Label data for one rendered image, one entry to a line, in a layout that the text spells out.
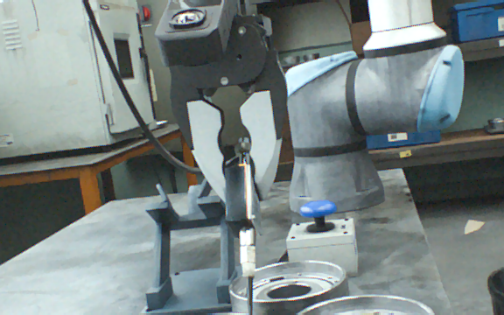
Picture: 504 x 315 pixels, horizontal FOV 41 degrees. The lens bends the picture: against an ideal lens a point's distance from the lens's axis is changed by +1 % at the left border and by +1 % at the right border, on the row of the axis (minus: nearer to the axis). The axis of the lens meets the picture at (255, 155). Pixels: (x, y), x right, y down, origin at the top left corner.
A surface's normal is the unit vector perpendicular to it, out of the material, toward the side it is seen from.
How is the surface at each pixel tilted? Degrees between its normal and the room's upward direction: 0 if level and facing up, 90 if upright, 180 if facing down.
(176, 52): 118
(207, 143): 90
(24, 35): 90
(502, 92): 90
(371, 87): 73
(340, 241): 90
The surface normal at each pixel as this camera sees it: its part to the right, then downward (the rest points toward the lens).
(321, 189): -0.43, -0.13
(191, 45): -0.08, 0.60
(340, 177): -0.01, -0.18
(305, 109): -0.57, 0.18
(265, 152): -0.14, 0.15
